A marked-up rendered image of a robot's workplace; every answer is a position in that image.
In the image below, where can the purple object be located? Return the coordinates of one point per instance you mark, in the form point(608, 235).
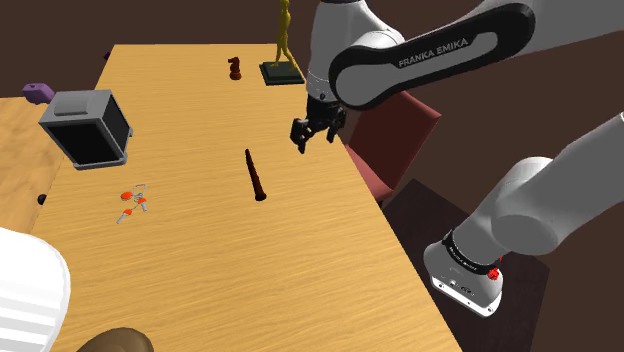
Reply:
point(38, 92)

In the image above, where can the dark brown chess knight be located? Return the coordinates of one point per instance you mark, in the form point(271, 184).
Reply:
point(235, 68)

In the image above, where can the grey box appliance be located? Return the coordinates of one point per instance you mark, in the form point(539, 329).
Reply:
point(88, 128)

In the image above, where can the wooden side furniture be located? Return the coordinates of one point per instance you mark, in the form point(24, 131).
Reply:
point(24, 156)

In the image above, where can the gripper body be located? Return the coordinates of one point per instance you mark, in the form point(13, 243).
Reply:
point(322, 113)

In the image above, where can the white ribbed lampshade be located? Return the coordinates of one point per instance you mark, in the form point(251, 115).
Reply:
point(27, 292)

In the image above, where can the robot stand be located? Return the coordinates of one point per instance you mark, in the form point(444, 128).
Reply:
point(487, 273)

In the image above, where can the gold figure statuette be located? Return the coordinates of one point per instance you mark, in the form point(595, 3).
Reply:
point(282, 44)

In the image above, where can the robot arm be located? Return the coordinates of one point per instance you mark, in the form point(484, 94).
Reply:
point(536, 195)

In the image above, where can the dark red chair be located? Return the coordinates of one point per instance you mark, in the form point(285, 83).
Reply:
point(395, 136)

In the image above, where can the dark brown tapered stick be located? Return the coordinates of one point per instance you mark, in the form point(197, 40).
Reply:
point(254, 174)

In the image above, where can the brown round object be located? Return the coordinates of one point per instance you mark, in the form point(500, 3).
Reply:
point(119, 341)

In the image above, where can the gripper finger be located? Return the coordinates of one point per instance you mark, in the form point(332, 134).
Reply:
point(299, 135)
point(333, 130)

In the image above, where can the orange key bunch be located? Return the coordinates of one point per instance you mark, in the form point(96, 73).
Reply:
point(132, 201)

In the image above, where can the small black ball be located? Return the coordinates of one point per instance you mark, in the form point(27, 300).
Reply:
point(42, 199)

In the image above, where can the wooden table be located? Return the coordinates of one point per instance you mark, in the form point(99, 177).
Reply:
point(219, 273)

